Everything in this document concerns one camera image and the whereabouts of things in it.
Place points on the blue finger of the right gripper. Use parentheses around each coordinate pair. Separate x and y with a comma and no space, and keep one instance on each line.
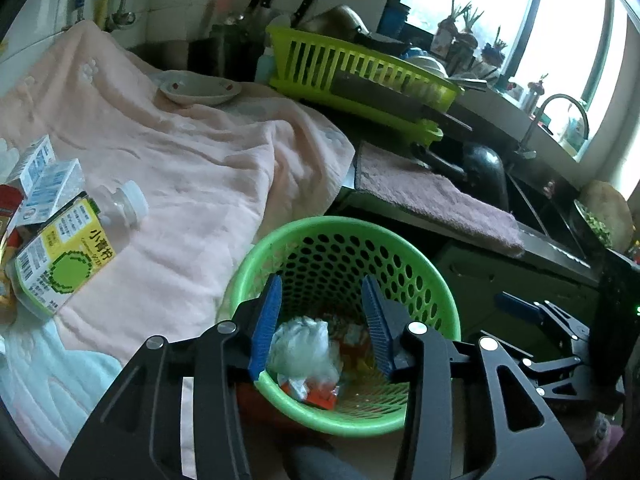
(497,354)
(518,308)

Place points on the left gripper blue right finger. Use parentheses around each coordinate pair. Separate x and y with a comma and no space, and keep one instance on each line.
(386,321)

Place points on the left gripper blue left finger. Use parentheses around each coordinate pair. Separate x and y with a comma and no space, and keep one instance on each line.
(264,323)

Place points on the lemon tea carton bottle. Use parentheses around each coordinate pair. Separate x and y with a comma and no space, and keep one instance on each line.
(77,242)

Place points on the white blue milk carton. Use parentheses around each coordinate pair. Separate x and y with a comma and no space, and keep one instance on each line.
(30,165)

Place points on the red pouch drink bottle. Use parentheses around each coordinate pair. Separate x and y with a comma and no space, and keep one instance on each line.
(10,199)

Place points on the green plastic trash basket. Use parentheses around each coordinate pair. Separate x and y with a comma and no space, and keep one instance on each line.
(322,262)

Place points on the black kettle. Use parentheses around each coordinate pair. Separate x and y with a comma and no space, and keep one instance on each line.
(485,175)

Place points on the mauve dish towel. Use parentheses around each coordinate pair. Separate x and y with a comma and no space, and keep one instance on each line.
(410,186)

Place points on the grey trouser leg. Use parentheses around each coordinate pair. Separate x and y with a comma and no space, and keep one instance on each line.
(317,462)

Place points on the chrome sink faucet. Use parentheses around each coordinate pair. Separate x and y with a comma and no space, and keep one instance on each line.
(566,122)

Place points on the pink towel table cover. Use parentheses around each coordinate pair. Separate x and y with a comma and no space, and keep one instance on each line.
(217,180)

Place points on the lime green dish rack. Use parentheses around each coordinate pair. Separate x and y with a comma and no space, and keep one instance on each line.
(375,86)

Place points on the white ceramic dish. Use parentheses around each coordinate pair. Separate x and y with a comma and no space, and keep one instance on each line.
(188,88)

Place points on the black knife block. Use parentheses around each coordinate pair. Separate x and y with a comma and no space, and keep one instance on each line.
(234,45)

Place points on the metal pot in rack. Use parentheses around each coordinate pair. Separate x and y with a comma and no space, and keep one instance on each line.
(340,22)

